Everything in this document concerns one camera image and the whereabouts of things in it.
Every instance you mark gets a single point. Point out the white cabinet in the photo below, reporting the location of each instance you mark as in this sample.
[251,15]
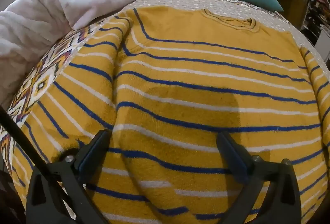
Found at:
[324,43]

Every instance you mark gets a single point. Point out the cluttered rack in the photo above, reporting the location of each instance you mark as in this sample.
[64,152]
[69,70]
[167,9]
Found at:
[317,15]

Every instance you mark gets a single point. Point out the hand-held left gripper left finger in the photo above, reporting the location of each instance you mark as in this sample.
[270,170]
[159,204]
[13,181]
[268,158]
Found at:
[89,155]

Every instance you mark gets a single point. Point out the colourful diamond pattern blanket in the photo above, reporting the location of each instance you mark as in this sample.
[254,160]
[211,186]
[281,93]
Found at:
[49,72]

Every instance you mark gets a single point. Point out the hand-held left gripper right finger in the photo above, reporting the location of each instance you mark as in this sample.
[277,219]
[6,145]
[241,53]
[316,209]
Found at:
[233,155]

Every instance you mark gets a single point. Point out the yellow striped sweater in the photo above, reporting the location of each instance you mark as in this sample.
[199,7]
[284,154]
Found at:
[196,90]

